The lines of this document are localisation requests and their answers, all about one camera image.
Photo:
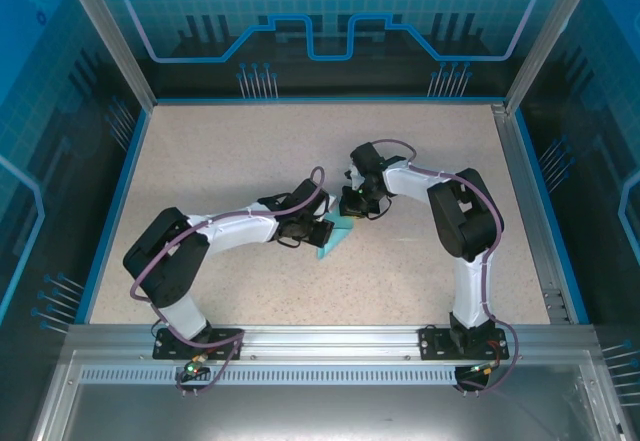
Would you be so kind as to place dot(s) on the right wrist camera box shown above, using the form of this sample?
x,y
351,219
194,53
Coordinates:
x,y
352,176

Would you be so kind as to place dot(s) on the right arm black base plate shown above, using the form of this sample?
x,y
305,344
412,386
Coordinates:
x,y
432,343

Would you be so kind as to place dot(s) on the long aluminium mounting rail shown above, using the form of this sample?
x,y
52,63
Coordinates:
x,y
325,341

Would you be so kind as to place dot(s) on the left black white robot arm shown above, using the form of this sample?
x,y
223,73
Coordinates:
x,y
165,261

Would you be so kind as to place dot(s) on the blue table border frame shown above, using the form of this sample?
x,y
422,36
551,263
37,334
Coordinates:
x,y
132,161

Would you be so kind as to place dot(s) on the aluminium side rail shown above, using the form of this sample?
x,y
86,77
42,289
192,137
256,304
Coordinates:
x,y
517,161

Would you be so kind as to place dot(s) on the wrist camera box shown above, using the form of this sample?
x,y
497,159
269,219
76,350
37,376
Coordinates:
x,y
352,176
329,204

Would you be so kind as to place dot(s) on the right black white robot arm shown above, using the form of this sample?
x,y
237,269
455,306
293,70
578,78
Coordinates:
x,y
465,221

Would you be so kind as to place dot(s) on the aluminium frame post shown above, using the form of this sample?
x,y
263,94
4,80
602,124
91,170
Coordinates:
x,y
548,36
112,36

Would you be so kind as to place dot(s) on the light blue cloth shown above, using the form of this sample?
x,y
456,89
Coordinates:
x,y
340,236

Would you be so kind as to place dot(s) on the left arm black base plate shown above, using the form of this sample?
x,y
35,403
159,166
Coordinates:
x,y
167,351

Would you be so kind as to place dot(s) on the grey metal tray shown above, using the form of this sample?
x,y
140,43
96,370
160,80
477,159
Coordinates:
x,y
325,411

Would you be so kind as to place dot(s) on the slotted metal strip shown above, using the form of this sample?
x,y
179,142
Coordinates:
x,y
325,375

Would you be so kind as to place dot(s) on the blue printed panel with gear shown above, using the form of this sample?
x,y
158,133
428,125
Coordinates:
x,y
320,76

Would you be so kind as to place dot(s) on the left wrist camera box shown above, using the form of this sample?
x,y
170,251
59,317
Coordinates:
x,y
329,204

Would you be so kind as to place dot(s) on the blue printed side panel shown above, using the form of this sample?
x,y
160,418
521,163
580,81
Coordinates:
x,y
600,161
40,161

